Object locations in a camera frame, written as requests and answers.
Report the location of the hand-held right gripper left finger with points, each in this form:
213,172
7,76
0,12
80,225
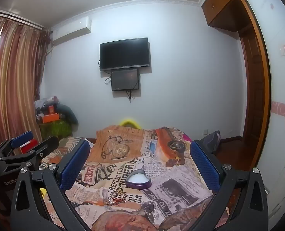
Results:
74,167

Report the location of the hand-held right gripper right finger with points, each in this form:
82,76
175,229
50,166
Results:
205,167

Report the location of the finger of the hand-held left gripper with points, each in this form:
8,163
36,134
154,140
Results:
45,148
22,137

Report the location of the purple heart-shaped tin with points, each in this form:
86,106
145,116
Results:
137,185

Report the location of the red and white box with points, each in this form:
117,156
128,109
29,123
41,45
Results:
28,146

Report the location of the dark grey bag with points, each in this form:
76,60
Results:
211,140

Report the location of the flat orange box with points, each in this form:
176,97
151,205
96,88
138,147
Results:
51,118

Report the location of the pink cloth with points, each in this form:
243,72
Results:
187,138

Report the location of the small red box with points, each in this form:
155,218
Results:
50,109

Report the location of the dark green bag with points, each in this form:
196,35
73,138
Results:
69,115

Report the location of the pile of clutter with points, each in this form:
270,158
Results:
45,102

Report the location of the striped brown curtain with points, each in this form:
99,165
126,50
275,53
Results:
12,77

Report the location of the printed newspaper-pattern blanket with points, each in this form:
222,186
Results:
132,149

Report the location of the yellow round object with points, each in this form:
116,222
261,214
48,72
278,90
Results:
130,121

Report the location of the white appliance with stickers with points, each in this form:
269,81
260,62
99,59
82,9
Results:
277,185

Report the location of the wooden door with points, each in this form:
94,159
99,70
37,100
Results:
253,89

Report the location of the small black monitor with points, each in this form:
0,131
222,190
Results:
125,80

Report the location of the white air conditioner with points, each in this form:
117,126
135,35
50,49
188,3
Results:
71,30

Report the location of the wooden overhead cabinet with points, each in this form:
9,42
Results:
219,7

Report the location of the white wall socket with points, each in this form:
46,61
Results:
205,132

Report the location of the black wall television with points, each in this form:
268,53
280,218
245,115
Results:
124,54

